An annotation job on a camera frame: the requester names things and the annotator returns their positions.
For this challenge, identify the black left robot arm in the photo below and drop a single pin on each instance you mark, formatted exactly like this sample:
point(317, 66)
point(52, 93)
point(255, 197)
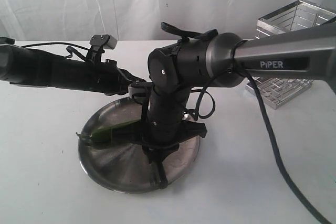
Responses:
point(29, 67)

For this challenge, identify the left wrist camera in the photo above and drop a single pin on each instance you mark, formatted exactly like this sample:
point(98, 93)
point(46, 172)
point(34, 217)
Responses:
point(98, 43)

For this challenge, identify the round stainless steel plate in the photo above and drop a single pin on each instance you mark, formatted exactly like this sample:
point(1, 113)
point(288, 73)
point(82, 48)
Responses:
point(125, 167)

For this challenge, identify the green cucumber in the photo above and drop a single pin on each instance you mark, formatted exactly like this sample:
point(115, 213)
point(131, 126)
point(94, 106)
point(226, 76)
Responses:
point(103, 135)

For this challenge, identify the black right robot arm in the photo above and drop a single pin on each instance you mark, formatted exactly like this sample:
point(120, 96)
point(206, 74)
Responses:
point(223, 60)

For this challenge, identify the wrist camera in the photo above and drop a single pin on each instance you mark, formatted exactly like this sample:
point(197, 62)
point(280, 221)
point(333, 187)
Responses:
point(98, 43)
point(139, 91)

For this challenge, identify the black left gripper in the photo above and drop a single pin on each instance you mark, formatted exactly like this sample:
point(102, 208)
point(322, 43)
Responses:
point(121, 78)

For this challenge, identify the black knife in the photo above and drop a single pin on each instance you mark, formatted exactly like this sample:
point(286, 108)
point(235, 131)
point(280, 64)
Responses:
point(163, 182)

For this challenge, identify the white backdrop curtain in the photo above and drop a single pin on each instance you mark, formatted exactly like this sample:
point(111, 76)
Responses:
point(131, 19)

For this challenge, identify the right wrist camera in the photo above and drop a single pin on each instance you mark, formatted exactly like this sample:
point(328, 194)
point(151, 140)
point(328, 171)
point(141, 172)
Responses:
point(139, 91)

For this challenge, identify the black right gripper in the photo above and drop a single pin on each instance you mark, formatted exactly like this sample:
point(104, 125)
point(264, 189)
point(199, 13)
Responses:
point(159, 145)

